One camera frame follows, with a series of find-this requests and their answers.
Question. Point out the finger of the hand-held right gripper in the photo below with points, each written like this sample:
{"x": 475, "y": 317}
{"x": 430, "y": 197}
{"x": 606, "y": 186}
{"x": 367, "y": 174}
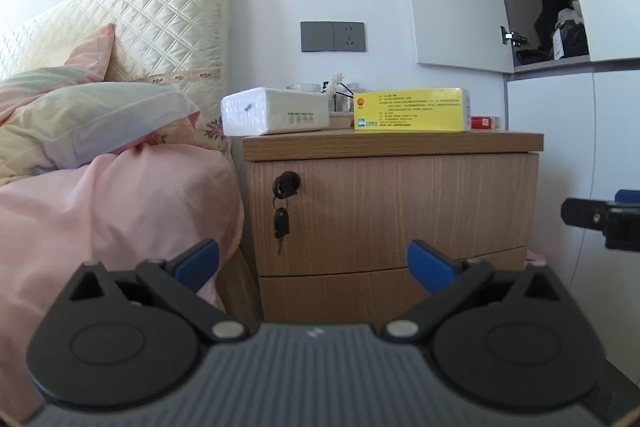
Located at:
{"x": 582, "y": 212}

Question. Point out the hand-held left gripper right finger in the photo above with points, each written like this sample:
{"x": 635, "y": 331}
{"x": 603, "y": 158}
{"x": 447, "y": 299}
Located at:
{"x": 427, "y": 264}

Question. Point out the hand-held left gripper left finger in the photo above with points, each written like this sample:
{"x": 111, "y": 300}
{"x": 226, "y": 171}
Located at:
{"x": 196, "y": 263}

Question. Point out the yellow box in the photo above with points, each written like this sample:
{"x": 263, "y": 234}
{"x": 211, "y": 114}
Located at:
{"x": 410, "y": 109}

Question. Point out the plain wooden nightstand drawer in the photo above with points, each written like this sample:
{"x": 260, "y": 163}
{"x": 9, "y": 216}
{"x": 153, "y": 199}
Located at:
{"x": 345, "y": 294}

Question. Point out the white lower cabinet door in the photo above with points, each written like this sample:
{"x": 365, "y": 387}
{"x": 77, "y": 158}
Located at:
{"x": 617, "y": 132}
{"x": 550, "y": 157}

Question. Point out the black key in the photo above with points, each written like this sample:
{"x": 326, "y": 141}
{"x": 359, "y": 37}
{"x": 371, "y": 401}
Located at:
{"x": 281, "y": 222}

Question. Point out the pink duvet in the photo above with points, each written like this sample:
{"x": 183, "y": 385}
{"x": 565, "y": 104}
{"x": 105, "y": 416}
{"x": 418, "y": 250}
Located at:
{"x": 100, "y": 217}

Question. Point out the wooden nightstand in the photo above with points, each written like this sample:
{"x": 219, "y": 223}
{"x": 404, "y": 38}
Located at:
{"x": 390, "y": 142}

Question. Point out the floral pink bed sheet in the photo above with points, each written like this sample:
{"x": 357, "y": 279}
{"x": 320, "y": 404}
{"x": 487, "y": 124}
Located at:
{"x": 215, "y": 132}

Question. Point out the red box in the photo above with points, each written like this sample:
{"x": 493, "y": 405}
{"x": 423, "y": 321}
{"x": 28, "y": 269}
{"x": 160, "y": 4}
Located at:
{"x": 484, "y": 123}

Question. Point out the beige tray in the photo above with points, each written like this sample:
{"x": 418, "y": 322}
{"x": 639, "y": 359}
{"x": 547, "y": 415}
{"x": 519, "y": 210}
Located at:
{"x": 341, "y": 121}

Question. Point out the white tissue pack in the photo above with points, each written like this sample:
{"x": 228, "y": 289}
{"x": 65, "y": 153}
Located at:
{"x": 270, "y": 109}

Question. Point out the black and white bag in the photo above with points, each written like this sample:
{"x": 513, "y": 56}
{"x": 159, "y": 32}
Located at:
{"x": 570, "y": 37}

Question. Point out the pastel striped pillow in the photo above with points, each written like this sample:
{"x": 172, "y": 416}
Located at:
{"x": 90, "y": 122}

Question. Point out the small clear bottle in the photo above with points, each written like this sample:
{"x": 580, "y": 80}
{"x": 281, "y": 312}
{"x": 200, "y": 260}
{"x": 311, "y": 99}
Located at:
{"x": 350, "y": 99}

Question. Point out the metal door hinge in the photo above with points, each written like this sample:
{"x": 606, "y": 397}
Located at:
{"x": 512, "y": 37}

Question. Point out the white flowers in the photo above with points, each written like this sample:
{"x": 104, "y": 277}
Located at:
{"x": 334, "y": 84}

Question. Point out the dark clothes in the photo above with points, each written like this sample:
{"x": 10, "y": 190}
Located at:
{"x": 552, "y": 2}

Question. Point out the pink pillow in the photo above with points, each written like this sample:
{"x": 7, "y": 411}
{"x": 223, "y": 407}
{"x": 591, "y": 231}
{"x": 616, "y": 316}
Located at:
{"x": 92, "y": 54}

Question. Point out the quilted cream pillow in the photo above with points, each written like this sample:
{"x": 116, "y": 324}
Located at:
{"x": 160, "y": 22}

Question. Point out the grey wall switch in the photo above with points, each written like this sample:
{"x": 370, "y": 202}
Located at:
{"x": 317, "y": 37}

